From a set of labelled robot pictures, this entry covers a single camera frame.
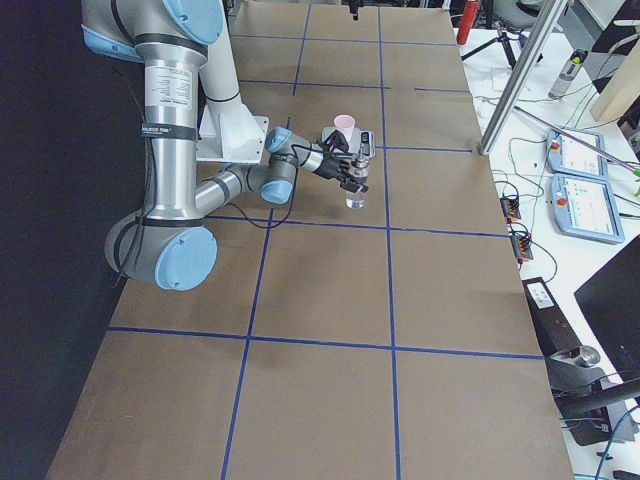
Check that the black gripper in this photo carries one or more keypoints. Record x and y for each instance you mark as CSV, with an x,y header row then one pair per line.
x,y
330,168

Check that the clear glass sauce bottle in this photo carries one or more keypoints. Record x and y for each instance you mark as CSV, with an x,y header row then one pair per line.
x,y
357,187

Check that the pink plastic cup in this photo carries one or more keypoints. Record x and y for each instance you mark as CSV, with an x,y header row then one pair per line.
x,y
345,124

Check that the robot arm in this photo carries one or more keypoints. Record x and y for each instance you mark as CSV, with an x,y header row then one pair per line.
x,y
165,242

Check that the silver electronic kitchen scale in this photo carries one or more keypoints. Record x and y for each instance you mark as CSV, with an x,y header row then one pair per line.
x,y
362,141

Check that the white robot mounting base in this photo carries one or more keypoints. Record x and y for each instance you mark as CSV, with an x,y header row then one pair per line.
x,y
229,132

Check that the brown paper table cover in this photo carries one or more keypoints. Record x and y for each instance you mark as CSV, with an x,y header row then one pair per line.
x,y
390,342

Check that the black orange power strip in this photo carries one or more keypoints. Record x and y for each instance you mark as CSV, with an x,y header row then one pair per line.
x,y
519,234

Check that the red cylinder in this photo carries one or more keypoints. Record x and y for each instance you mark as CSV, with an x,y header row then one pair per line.
x,y
468,18

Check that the black tripod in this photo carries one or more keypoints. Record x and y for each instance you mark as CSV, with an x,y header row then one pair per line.
x,y
505,36

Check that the upper blue teach pendant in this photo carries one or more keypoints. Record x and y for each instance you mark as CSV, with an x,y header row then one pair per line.
x,y
565,155

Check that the blue teach pendant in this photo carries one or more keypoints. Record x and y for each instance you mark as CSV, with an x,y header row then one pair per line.
x,y
585,208
565,155

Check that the lower blue teach pendant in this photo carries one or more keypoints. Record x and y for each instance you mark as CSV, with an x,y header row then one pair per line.
x,y
585,208

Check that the clear water bottle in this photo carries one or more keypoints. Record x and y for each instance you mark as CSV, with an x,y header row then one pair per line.
x,y
568,73

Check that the metal reacher grabber tool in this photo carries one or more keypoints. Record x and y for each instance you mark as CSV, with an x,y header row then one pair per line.
x,y
599,151

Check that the black monitor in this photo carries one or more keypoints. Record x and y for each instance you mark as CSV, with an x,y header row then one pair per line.
x,y
609,301

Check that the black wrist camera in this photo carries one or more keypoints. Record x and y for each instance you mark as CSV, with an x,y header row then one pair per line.
x,y
335,142

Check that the aluminium frame post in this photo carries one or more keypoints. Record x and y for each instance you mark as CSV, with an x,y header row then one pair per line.
x,y
547,18

